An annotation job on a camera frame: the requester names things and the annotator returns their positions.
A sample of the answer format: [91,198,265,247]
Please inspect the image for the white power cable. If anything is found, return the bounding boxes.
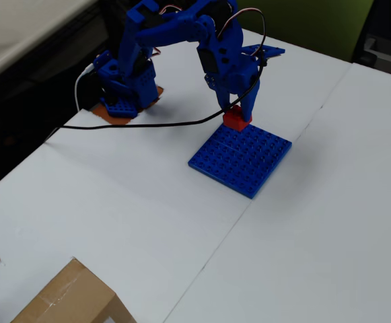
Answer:
[74,63,97,112]

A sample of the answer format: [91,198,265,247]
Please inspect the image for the long black camera cable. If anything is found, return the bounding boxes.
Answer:
[45,55,269,142]

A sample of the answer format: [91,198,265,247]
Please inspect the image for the blue 8x8 studded baseplate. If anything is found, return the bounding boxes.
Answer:
[187,122,293,200]

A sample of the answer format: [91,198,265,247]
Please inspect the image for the white side table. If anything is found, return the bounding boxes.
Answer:
[0,0,100,89]

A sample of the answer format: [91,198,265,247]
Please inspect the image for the brown cardboard box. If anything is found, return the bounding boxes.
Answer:
[9,256,139,323]

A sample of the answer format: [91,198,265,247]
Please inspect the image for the dark cabinet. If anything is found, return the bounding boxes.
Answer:
[353,0,391,80]

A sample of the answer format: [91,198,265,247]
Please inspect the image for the red white black servo wire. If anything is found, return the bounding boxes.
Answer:
[216,8,267,58]

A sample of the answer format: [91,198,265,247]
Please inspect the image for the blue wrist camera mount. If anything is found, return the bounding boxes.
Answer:
[240,43,287,64]

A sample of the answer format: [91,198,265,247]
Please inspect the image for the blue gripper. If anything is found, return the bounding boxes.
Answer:
[197,29,262,123]

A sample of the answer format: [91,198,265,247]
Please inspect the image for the green partition panel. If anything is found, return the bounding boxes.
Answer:
[237,0,375,64]

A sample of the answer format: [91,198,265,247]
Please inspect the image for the red 2x2 block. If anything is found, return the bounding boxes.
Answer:
[222,104,253,131]

